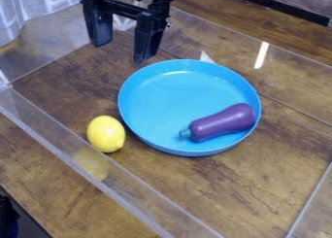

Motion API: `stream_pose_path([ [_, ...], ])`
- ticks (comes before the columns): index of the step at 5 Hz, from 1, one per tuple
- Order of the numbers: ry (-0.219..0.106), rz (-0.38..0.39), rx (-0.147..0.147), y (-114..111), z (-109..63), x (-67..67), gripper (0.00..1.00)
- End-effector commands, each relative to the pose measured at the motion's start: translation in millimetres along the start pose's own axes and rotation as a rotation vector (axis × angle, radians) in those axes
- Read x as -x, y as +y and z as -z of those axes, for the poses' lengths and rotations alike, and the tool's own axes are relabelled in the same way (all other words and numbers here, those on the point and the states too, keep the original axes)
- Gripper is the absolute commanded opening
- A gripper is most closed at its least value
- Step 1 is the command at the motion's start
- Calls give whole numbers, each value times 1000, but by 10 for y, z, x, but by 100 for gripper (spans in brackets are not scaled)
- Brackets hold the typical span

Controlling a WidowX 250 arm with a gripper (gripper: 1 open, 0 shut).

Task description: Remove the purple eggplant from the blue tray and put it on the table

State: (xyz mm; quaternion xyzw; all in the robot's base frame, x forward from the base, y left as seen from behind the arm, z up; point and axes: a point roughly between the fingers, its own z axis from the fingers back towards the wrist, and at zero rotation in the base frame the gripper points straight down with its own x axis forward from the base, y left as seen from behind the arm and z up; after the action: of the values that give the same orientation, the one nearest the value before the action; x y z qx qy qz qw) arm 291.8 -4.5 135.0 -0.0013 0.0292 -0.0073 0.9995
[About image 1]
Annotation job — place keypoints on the blue round plastic tray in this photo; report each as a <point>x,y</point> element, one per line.
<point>170,93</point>

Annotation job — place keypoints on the white patterned curtain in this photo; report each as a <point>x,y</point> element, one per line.
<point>18,11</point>

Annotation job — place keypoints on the black strip on table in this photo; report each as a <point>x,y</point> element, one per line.
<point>294,11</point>

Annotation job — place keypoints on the purple toy eggplant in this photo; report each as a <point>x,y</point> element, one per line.
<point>235,119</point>

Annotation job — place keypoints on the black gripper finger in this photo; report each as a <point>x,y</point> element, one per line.
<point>99,23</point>
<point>150,29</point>

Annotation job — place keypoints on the yellow lemon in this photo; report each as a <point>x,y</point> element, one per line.
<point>106,134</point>

